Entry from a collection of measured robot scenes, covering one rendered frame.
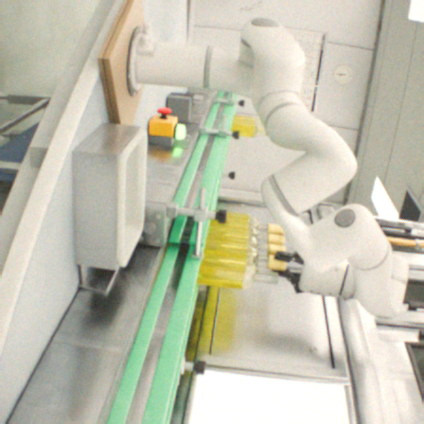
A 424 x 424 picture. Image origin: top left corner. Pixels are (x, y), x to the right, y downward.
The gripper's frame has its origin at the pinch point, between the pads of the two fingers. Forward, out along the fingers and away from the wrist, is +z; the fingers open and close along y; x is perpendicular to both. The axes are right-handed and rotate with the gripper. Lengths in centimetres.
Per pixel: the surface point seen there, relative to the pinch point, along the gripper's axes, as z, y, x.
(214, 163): 26.1, 13.6, -20.2
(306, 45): 94, 2, -583
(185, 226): 23.5, 5.6, 4.2
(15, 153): 77, 13, 2
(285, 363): -7.8, -12.6, 19.8
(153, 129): 45, 20, -20
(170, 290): 17.1, 3.3, 26.6
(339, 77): 43, -34, -593
